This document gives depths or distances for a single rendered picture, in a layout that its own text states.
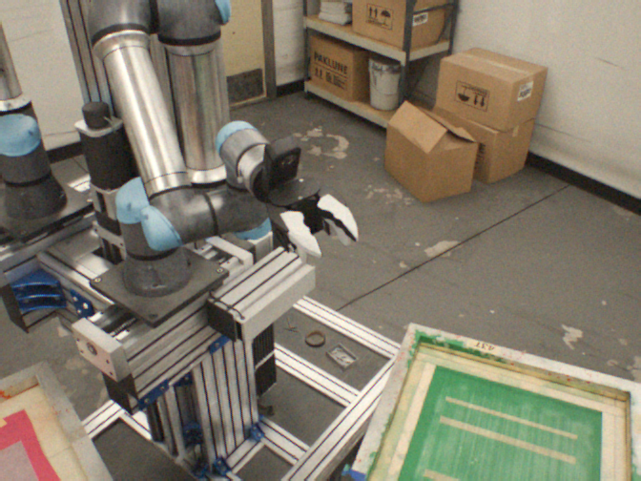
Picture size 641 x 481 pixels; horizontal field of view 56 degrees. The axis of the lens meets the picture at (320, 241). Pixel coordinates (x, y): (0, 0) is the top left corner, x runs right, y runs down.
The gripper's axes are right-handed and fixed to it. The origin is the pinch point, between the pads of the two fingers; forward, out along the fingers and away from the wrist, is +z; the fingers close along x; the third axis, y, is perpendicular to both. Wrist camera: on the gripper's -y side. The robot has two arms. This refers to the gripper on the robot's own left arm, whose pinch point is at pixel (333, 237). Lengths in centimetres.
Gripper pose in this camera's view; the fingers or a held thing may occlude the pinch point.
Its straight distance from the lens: 75.4
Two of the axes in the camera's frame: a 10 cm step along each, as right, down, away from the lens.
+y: 1.2, 7.6, 6.4
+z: 4.7, 5.3, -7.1
